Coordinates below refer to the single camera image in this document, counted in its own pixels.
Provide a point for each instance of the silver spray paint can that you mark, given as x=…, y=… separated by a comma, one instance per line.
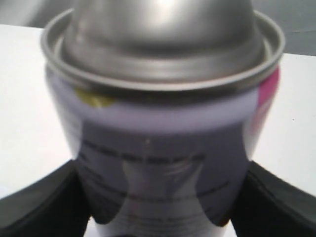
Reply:
x=162, y=129

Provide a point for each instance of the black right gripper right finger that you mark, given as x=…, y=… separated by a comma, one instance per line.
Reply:
x=270, y=207

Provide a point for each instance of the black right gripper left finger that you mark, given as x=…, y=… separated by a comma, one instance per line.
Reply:
x=54, y=206

